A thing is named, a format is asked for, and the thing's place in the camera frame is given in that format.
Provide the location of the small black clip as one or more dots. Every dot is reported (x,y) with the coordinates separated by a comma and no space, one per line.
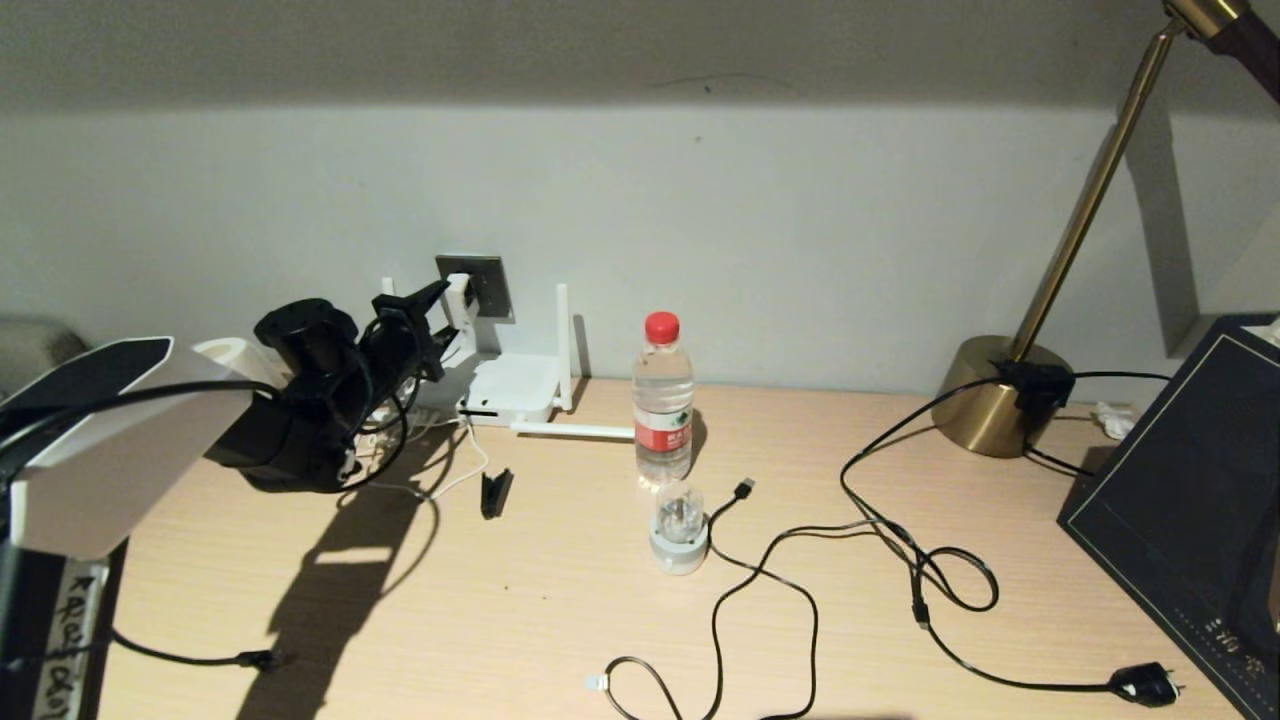
(495,492)

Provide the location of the gold desk lamp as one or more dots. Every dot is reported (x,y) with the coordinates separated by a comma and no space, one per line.
(985,410)

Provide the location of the white power adapter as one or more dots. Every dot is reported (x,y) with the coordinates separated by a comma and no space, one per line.
(460,300)

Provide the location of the black box on lamp base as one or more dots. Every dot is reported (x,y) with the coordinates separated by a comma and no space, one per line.
(1035,385)

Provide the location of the clear dome grey base gadget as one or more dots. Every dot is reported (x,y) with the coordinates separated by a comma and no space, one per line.
(679,545)

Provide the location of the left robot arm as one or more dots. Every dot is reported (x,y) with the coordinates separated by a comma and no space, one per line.
(150,450)

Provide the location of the red capped water bottle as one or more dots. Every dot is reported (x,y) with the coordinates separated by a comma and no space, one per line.
(663,400)

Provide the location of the white router with antennas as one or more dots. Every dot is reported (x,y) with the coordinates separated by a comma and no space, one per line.
(520,385)

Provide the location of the white tape roll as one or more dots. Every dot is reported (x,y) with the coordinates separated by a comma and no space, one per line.
(235,355)

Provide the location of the grey wall socket plate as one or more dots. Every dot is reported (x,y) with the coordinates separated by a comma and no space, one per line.
(492,285)

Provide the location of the crumpled white tissue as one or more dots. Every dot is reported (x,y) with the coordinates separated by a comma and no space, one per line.
(1112,420)

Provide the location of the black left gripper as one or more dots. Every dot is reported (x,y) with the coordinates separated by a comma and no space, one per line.
(405,335)

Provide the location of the grey cushion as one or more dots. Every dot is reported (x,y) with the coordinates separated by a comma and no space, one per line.
(35,350)

